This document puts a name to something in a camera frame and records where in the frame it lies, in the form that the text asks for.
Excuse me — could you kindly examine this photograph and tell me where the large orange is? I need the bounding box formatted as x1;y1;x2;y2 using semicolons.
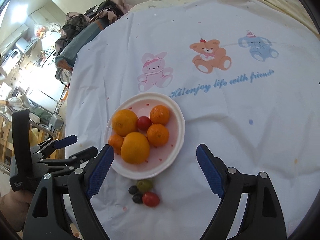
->
112;109;138;137
120;132;150;165

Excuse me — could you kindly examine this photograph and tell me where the small mandarin left edge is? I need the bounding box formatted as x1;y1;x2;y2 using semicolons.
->
108;134;124;154

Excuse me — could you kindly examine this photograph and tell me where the large orange lower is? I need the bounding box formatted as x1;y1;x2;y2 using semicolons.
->
120;132;150;165

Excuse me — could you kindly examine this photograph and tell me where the green grape tomato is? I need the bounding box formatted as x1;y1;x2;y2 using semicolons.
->
136;179;153;193

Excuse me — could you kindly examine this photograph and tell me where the red cherry tomato in plate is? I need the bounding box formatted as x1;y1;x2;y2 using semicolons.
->
137;116;152;132

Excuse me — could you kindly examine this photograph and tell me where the small mandarin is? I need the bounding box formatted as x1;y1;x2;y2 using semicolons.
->
146;124;170;147
149;105;170;126

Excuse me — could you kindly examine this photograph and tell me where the red cherry tomato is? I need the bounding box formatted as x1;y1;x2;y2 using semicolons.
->
137;116;152;132
142;192;160;207

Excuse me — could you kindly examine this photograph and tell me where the white pink plate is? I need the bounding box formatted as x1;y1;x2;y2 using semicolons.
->
105;93;185;180

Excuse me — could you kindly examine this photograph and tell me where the small mandarin middle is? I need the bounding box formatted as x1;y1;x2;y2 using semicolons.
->
146;124;170;147

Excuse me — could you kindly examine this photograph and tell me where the left hand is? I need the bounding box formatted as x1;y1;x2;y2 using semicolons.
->
1;189;33;232

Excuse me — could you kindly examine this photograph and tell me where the teal orange folded blanket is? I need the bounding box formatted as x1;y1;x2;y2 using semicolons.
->
55;19;109;71

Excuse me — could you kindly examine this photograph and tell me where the dark clothes pile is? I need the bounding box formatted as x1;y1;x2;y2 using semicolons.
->
55;0;133;56

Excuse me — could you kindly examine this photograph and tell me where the large orange upper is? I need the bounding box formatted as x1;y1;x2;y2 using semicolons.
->
112;109;138;137

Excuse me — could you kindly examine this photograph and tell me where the small mandarin far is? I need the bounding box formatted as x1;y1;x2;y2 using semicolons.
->
149;105;170;126

